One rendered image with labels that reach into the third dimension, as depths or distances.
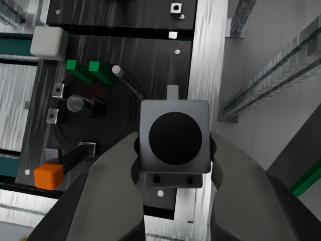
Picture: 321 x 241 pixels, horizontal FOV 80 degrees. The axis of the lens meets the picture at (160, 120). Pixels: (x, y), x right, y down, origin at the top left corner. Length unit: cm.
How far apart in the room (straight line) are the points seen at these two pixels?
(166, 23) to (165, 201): 26
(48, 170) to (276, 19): 46
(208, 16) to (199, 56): 6
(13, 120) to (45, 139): 13
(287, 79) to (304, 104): 25
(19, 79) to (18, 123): 8
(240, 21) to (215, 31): 11
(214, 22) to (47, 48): 25
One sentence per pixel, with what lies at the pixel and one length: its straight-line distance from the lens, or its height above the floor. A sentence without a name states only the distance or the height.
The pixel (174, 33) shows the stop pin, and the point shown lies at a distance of 32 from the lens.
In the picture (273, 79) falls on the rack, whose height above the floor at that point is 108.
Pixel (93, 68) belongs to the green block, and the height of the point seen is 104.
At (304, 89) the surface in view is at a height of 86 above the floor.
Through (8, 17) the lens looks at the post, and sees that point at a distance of 43.
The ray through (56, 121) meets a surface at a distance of 29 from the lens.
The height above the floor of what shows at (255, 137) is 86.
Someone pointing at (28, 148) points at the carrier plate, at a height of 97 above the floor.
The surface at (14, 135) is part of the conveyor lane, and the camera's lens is 45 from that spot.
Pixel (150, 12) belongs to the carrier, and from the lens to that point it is 34.
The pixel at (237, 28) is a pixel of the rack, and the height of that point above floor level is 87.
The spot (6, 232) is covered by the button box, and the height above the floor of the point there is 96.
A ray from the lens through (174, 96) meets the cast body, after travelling 17.
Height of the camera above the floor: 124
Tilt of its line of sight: 80 degrees down
